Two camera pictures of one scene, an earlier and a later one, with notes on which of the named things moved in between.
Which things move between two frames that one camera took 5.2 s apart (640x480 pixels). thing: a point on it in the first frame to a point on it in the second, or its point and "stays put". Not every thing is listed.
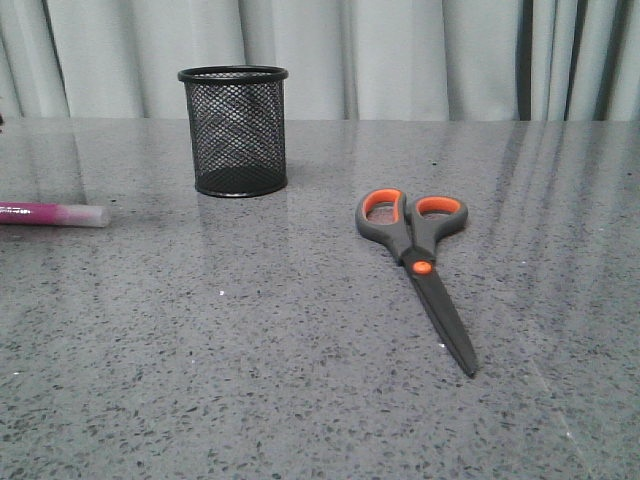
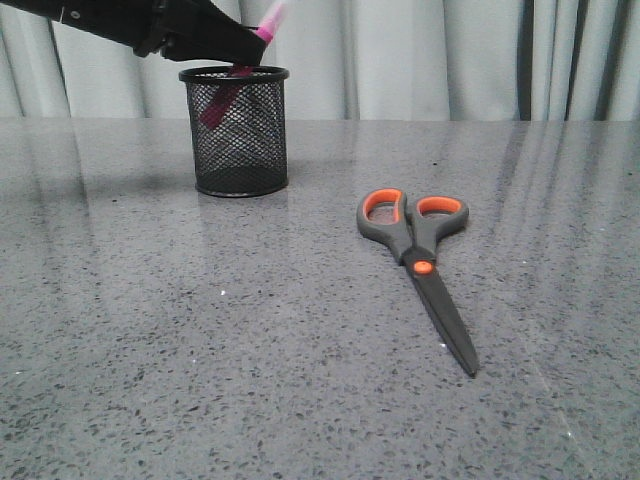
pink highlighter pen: x=55 y=214 to x=238 y=73
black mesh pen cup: x=238 y=128 stays put
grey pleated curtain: x=347 y=60 stays put
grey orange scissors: x=413 y=231 stays put
